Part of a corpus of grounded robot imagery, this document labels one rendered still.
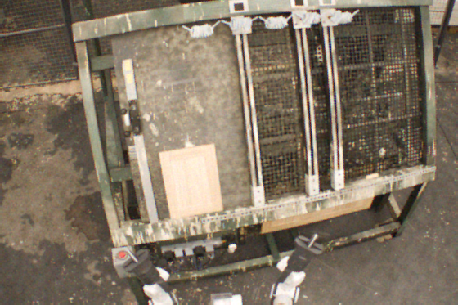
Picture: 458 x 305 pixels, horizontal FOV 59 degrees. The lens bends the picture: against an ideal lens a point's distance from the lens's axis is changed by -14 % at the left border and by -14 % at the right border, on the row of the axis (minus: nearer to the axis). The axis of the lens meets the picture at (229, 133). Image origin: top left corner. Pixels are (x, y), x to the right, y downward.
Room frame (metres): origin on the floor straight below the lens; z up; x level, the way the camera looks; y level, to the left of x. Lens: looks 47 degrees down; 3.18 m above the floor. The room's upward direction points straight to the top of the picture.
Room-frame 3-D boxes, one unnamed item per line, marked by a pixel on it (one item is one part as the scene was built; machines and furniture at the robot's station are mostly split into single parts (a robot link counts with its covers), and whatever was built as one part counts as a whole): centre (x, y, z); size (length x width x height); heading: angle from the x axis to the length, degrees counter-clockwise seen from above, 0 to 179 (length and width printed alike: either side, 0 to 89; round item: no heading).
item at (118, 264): (1.19, 0.59, 0.84); 0.12 x 0.12 x 0.18; 13
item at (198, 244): (1.36, 0.18, 0.69); 0.50 x 0.14 x 0.24; 103
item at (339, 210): (1.89, -0.67, 0.53); 0.90 x 0.02 x 0.55; 103
